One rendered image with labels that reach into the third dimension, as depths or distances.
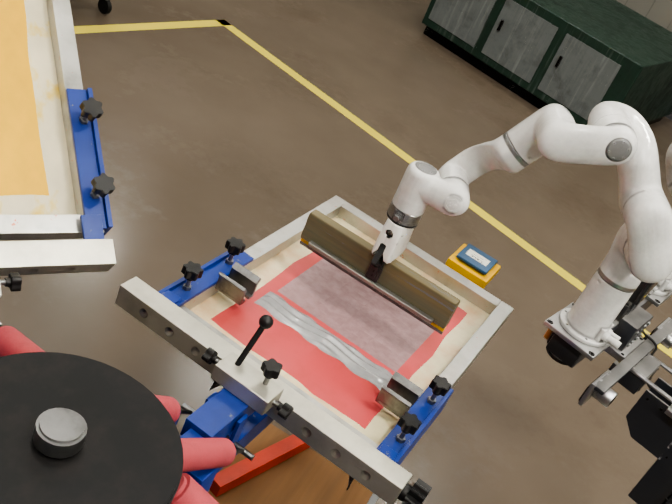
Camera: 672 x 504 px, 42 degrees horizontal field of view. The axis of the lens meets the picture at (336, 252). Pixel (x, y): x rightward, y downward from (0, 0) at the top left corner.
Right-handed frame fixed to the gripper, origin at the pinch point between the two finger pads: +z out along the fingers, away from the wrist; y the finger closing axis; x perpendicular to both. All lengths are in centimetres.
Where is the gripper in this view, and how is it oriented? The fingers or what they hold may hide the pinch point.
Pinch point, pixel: (377, 269)
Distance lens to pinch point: 204.7
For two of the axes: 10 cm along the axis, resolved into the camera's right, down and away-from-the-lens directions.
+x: -8.1, -5.3, 2.6
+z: -3.4, 7.8, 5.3
